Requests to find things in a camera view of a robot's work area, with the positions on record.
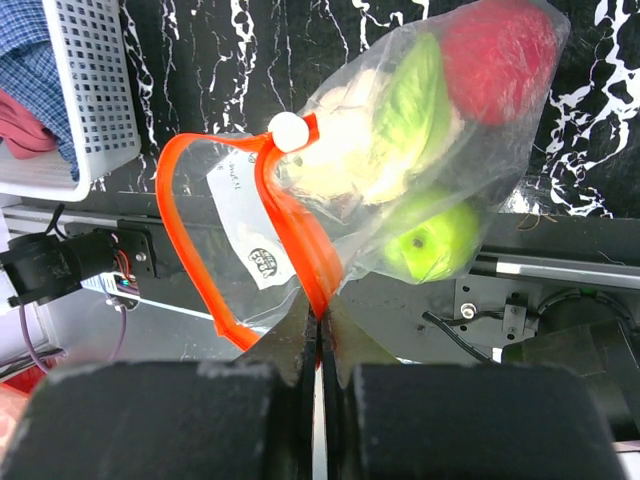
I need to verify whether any fake green white cabbage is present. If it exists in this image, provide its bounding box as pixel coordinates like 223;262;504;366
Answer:
280;32;462;205

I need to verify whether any fake green apple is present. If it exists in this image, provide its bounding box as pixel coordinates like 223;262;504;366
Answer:
380;189;481;284

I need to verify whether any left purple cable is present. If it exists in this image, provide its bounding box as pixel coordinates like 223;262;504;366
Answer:
17;279;131;374

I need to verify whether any white laundry basket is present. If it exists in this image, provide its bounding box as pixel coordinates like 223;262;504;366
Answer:
1;1;140;202

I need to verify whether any blue checkered cloth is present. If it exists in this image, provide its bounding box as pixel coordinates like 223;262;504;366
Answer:
1;1;79;182

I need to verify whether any clear zip top bag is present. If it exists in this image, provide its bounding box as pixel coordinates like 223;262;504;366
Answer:
156;1;571;350

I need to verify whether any fake red fruit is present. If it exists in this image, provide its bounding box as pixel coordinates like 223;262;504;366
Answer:
440;1;557;126

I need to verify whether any dark red cloth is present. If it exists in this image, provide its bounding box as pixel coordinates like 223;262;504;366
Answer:
1;91;57;160

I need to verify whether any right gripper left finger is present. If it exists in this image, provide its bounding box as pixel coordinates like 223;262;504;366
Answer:
1;294;316;479

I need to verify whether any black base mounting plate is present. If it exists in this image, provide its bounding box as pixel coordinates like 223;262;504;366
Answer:
19;197;640;371

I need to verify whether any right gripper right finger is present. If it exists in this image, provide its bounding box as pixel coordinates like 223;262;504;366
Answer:
319;301;626;479

